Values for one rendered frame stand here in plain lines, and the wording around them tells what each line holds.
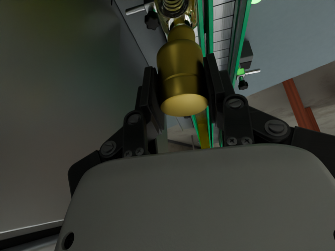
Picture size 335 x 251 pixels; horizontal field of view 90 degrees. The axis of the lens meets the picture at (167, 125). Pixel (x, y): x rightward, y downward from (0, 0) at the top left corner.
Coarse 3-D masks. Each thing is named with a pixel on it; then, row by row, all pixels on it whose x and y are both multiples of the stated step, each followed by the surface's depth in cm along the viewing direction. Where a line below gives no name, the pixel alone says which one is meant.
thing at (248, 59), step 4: (244, 44) 67; (248, 44) 66; (244, 48) 66; (248, 48) 66; (244, 52) 66; (248, 52) 65; (252, 52) 65; (240, 56) 66; (244, 56) 65; (248, 56) 65; (252, 56) 65; (240, 60) 66; (244, 60) 66; (248, 60) 67; (240, 64) 69; (244, 64) 69; (248, 64) 69; (244, 68) 71; (248, 68) 71
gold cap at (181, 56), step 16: (160, 48) 12; (176, 48) 11; (192, 48) 11; (160, 64) 12; (176, 64) 11; (192, 64) 11; (160, 80) 11; (176, 80) 10; (192, 80) 10; (160, 96) 11; (176, 96) 10; (192, 96) 10; (176, 112) 12; (192, 112) 12
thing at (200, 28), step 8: (200, 0) 32; (200, 8) 34; (200, 16) 35; (200, 24) 37; (200, 32) 39; (200, 40) 41; (208, 112) 79; (208, 120) 88; (208, 128) 100; (208, 136) 123
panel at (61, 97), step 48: (0, 0) 12; (48, 0) 17; (96, 0) 25; (0, 48) 12; (48, 48) 16; (96, 48) 24; (0, 96) 11; (48, 96) 15; (96, 96) 22; (0, 144) 11; (48, 144) 14; (96, 144) 21; (0, 192) 11; (48, 192) 14
